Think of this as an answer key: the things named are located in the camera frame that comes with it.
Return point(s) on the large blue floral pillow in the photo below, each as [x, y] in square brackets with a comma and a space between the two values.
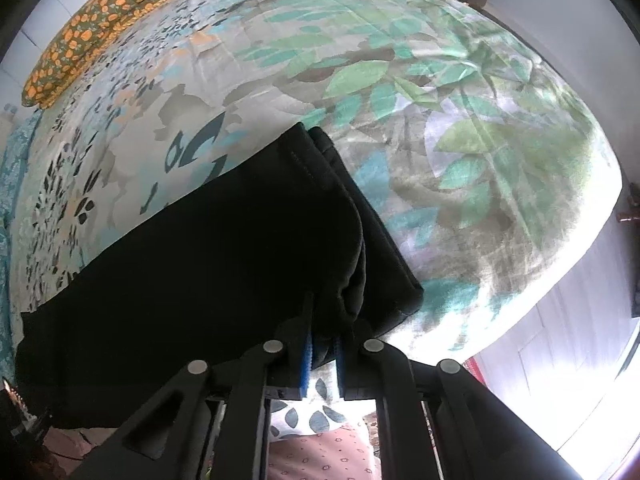
[10, 185]

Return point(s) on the orange floral pillow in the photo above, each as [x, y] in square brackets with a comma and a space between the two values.
[100, 25]

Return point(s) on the black pants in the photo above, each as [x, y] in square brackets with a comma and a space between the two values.
[200, 260]

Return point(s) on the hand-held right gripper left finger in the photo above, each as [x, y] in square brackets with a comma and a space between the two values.
[306, 365]

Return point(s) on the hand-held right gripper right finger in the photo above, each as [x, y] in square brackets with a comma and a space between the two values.
[342, 365]

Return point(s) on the floral bed sheet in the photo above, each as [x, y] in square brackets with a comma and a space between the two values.
[450, 160]

